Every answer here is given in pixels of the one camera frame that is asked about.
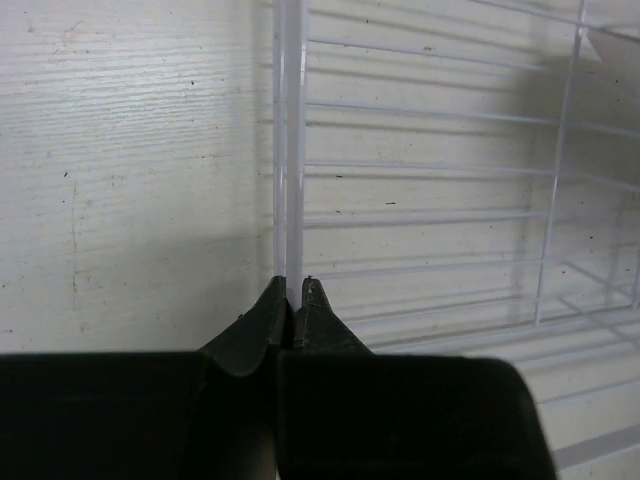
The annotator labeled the white wire dish rack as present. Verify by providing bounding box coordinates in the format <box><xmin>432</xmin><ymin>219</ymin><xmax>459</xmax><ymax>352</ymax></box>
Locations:
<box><xmin>272</xmin><ymin>1</ymin><xmax>639</xmax><ymax>479</ymax></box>

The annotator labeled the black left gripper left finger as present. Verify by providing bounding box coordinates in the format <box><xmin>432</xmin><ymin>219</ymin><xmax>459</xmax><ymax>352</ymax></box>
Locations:
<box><xmin>1</xmin><ymin>276</ymin><xmax>290</xmax><ymax>479</ymax></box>

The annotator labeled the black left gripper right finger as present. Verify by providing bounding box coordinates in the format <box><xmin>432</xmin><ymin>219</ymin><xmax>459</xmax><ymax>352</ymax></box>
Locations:
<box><xmin>275</xmin><ymin>278</ymin><xmax>556</xmax><ymax>479</ymax></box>

